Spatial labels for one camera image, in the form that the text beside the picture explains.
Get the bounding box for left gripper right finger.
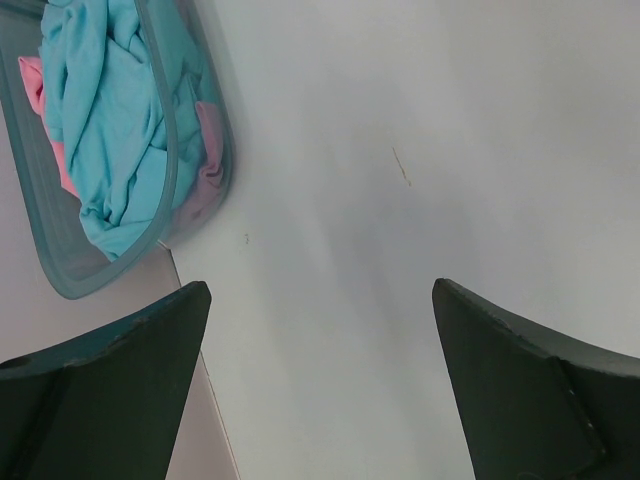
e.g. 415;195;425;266
432;278;639;479

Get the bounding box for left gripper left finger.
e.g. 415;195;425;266
1;281;211;479

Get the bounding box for pink t shirt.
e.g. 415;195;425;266
18;57;225;230

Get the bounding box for light blue t shirt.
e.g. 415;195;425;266
37;0;206;262

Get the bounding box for teal plastic basket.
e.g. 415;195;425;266
1;1;233;299

